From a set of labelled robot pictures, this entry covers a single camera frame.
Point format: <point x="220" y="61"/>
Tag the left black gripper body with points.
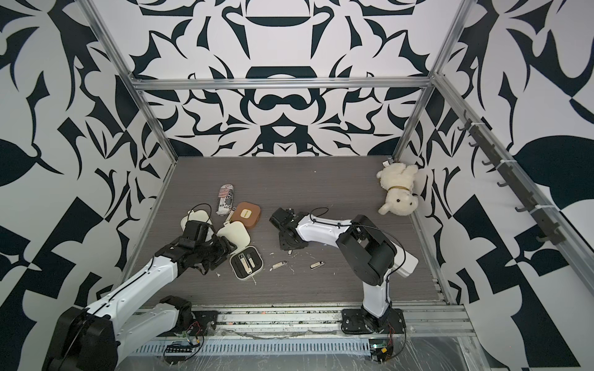
<point x="216" y="252"/>

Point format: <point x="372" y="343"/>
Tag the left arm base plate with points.
<point x="200" y="323"/>

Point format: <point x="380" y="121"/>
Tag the cream nail kit case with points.
<point x="198" y="215"/>
<point x="238" y="235"/>

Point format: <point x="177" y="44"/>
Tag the circuit board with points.
<point x="177" y="352"/>
<point x="381" y="350"/>

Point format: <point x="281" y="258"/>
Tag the silver cream nail clipper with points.
<point x="245" y="265"/>

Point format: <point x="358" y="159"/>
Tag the brown nail kit case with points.
<point x="248" y="214"/>

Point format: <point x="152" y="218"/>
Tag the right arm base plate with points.
<point x="360" y="322"/>

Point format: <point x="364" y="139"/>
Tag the wall hook rail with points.
<point x="515" y="179"/>

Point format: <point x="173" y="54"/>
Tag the white teddy bear plush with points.
<point x="397" y="179"/>

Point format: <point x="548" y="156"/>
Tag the left circuit board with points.
<point x="177" y="352"/>

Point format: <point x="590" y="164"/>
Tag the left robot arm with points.
<point x="105" y="332"/>

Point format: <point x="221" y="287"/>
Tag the right circuit board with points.
<point x="381" y="350"/>

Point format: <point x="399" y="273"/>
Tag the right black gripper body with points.
<point x="284" y="243"/>

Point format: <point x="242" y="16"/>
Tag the white box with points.
<point x="404" y="262"/>

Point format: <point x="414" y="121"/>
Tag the small cream clipper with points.
<point x="251" y="262"/>
<point x="317" y="265"/>
<point x="278" y="265"/>

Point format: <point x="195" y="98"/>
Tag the crushed flag print can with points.
<point x="225" y="199"/>

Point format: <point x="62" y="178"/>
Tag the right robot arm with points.
<point x="373" y="254"/>

